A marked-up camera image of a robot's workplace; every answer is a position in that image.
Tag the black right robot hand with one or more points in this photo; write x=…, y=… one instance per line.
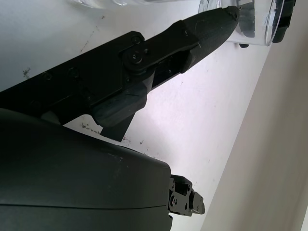
x=60, y=173

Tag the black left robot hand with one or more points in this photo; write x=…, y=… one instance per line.
x=287, y=19

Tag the clear plastic water bottle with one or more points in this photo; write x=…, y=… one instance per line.
x=89, y=2

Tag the clear plastic cup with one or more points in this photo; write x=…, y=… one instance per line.
x=260, y=29

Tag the black tape strip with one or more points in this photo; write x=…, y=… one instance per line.
x=115, y=133

